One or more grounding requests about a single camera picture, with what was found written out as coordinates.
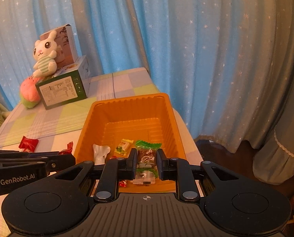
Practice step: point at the grey curtain with lace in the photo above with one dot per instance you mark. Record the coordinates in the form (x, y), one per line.
(274, 163)

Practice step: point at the plaid tablecloth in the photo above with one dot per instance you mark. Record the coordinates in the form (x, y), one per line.
(55, 128)

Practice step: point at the green white carton box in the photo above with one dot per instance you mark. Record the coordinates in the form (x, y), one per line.
(68, 84)

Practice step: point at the orange plastic tray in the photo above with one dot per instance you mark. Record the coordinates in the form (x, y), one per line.
(145, 117)

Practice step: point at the yellow green candy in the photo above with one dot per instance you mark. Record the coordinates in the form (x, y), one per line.
(123, 147)

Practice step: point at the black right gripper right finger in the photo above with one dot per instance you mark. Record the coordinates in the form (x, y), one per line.
(178, 170)

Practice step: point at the pink green star plush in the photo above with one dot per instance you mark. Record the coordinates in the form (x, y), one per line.
(29, 95)

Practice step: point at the silver white foil packet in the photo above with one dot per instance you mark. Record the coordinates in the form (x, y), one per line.
(100, 154)

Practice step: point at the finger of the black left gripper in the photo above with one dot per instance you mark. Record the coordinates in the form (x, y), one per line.
(57, 162)
(12, 154)

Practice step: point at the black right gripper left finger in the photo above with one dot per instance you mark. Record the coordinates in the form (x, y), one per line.
(109, 175)

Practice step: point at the large red snack packet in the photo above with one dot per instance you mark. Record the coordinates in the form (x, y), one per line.
(28, 145)

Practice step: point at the brown white paper box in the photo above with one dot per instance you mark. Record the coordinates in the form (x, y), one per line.
(66, 48)

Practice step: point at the red candy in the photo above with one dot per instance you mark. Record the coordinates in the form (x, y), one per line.
(123, 183)

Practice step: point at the green brown candy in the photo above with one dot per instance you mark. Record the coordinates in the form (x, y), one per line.
(146, 169)

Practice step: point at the blue star curtain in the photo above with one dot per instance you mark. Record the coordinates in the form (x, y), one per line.
(226, 64)

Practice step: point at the white rabbit plush toy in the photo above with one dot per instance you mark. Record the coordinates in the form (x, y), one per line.
(45, 52)

